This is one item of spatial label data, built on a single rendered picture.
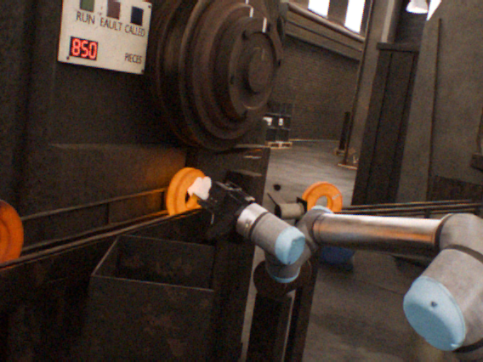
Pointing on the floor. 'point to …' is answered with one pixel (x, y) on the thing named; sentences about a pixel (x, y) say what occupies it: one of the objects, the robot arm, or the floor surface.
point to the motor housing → (271, 313)
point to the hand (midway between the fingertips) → (189, 189)
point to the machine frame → (77, 161)
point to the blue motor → (338, 257)
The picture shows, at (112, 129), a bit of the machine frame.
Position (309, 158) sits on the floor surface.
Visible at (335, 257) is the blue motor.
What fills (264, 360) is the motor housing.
